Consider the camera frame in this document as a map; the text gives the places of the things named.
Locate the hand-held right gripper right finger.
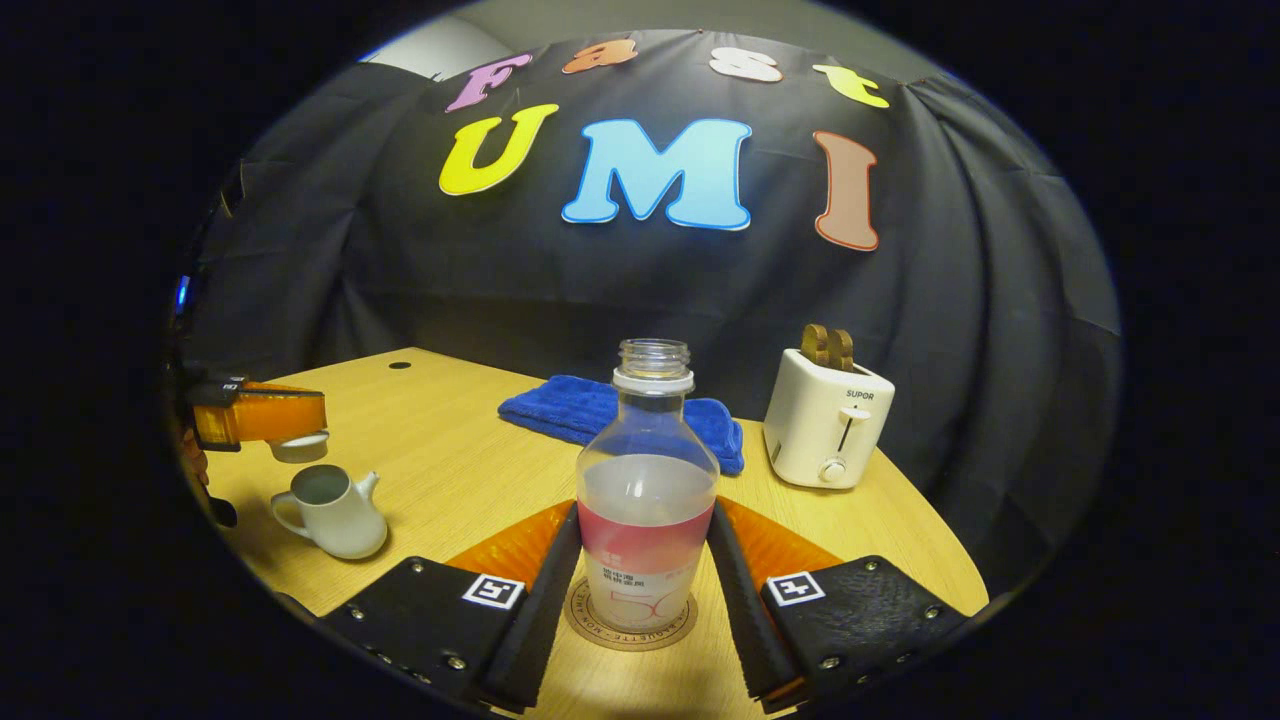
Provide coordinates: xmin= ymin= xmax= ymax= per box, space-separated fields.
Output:
xmin=706 ymin=497 xmax=969 ymax=713

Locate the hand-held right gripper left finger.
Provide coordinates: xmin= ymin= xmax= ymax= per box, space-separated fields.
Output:
xmin=322 ymin=500 xmax=583 ymax=713

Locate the round wooden coaster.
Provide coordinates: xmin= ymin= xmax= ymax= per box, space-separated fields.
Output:
xmin=563 ymin=575 xmax=699 ymax=653

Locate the white teacup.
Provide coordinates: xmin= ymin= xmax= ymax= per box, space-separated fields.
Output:
xmin=270 ymin=463 xmax=389 ymax=560

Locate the clear water bottle pink label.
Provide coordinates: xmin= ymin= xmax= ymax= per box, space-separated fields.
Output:
xmin=575 ymin=338 xmax=721 ymax=633

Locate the white toaster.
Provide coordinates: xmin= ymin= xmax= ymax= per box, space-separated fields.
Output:
xmin=763 ymin=348 xmax=896 ymax=491

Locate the blue folded towel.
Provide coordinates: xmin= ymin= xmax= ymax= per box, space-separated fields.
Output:
xmin=498 ymin=375 xmax=746 ymax=476

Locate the black backdrop cloth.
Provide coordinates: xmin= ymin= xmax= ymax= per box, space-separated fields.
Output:
xmin=185 ymin=28 xmax=1121 ymax=601

